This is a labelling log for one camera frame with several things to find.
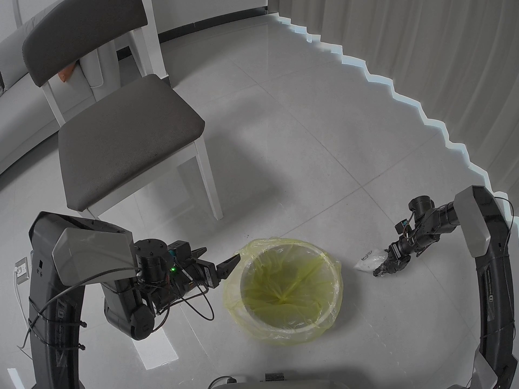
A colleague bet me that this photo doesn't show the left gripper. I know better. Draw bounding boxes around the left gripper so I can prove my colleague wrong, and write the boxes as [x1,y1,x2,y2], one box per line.
[171,247,242,296]

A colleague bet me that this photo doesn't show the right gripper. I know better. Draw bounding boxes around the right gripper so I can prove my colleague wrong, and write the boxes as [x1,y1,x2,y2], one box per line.
[375,237,415,277]

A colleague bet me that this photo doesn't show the clear white plastic wrapper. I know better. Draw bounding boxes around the clear white plastic wrapper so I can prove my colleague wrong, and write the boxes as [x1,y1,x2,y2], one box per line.
[352,249,391,275]

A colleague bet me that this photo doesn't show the yellow plastic bag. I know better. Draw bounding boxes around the yellow plastic bag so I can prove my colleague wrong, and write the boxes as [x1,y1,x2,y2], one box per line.
[222,237,344,345]

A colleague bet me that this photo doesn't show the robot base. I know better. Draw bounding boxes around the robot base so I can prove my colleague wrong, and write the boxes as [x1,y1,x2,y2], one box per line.
[211,372,339,389]

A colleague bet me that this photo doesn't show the white trash bin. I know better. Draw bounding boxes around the white trash bin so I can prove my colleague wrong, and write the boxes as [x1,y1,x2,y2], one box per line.
[237,245,339,336]

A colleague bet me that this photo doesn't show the white chair grey cushions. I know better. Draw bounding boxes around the white chair grey cushions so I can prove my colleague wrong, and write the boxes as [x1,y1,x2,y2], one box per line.
[22,0,224,221]

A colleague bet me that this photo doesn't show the white curtain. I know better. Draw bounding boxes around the white curtain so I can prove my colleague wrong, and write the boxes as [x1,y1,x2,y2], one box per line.
[268,0,519,202]

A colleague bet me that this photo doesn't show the small orange object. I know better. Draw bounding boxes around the small orange object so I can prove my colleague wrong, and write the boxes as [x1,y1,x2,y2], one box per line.
[58,64,80,84]

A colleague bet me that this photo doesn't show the pale grey sofa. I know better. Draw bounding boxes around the pale grey sofa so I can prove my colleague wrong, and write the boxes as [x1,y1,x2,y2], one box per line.
[0,0,122,175]

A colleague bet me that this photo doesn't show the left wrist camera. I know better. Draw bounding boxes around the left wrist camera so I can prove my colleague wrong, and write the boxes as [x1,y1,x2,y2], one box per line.
[167,239,192,263]

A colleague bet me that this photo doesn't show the black cable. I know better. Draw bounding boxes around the black cable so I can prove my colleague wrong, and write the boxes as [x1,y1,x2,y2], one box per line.
[18,268,142,349]

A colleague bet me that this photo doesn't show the white cable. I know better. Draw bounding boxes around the white cable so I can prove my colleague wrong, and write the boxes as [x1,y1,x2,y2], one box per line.
[14,272,33,351]

